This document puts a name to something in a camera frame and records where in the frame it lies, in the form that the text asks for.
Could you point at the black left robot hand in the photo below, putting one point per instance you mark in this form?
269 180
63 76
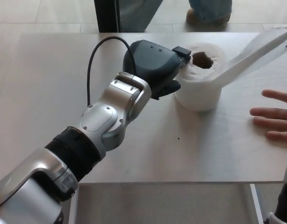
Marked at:
152 60

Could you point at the person's bare hand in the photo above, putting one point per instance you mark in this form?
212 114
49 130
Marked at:
274 116

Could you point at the white toilet paper roll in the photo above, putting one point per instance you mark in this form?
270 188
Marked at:
197 95

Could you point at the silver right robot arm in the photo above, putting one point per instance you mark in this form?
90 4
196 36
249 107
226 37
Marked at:
283 200

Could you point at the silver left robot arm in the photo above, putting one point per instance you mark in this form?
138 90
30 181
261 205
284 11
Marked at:
99 119

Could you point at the tan shoe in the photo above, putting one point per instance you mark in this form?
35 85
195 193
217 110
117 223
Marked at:
191 16

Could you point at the blue jeans leg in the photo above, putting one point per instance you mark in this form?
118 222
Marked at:
211 9

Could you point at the black door frame post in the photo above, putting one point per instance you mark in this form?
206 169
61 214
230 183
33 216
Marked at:
107 16

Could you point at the white table frame bar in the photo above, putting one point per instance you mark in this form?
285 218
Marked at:
74 207
256 205

